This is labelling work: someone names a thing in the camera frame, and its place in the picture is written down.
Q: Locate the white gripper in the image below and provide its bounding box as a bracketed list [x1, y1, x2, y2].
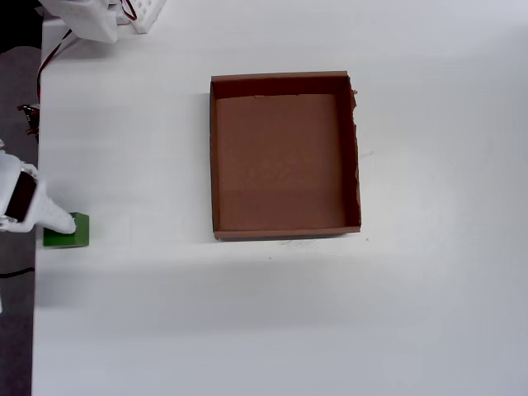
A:
[0, 139, 78, 235]

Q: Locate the green cube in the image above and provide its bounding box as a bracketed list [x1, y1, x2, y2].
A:
[42, 212, 91, 250]

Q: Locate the brown cardboard box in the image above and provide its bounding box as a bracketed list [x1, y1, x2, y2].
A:
[209, 70, 363, 243]

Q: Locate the black clamp with red trigger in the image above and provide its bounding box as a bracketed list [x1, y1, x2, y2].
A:
[16, 103, 41, 137]

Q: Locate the black camera cable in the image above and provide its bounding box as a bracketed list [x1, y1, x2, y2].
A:
[0, 266, 35, 279]

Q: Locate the red power cable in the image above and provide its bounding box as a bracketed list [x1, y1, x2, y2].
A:
[36, 28, 75, 102]

